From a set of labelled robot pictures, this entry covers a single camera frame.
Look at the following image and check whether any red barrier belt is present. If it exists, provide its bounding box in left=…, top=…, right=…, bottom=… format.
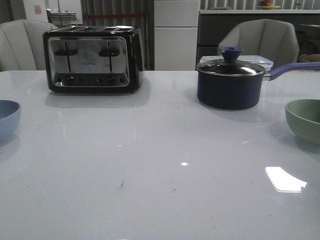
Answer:
left=88, top=13, right=146, bottom=19

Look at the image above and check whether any glass pot lid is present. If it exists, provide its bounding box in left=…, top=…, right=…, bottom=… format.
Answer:
left=195, top=47, right=265, bottom=77

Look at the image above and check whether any black and chrome toaster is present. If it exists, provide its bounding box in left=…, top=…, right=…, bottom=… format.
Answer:
left=43, top=25, right=145, bottom=94

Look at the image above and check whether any grey curtain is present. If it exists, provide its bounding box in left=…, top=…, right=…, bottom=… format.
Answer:
left=80, top=0, right=155, bottom=70

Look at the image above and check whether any fruit plate on counter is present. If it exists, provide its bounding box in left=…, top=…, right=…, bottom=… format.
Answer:
left=258, top=0, right=281, bottom=10

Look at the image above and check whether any dark grey counter cabinet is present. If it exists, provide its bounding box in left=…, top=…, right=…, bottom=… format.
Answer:
left=197, top=9, right=320, bottom=63

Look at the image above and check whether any metal cart in background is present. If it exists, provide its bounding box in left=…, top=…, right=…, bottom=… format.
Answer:
left=46, top=8, right=77, bottom=26

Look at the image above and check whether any green bowl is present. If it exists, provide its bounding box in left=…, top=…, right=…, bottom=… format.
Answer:
left=285, top=99, right=320, bottom=146

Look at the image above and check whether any beige left chair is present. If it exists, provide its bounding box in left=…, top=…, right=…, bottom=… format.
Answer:
left=0, top=19, right=57, bottom=72

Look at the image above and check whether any beige chair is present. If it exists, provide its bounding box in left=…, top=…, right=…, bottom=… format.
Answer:
left=0, top=19, right=57, bottom=72
left=218, top=19, right=300, bottom=67

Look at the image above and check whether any white refrigerator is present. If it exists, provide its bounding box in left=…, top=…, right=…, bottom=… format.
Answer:
left=154, top=0, right=200, bottom=71

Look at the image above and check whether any blue bowl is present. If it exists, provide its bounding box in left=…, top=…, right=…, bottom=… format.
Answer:
left=0, top=100, right=21, bottom=142

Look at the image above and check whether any beige right chair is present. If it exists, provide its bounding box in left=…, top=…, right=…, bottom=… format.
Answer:
left=218, top=19, right=300, bottom=67

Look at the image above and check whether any dark blue saucepan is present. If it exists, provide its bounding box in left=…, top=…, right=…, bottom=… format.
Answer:
left=197, top=62, right=320, bottom=110

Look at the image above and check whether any clear plastic container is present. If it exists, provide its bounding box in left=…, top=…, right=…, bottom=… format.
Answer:
left=199, top=55, right=274, bottom=71

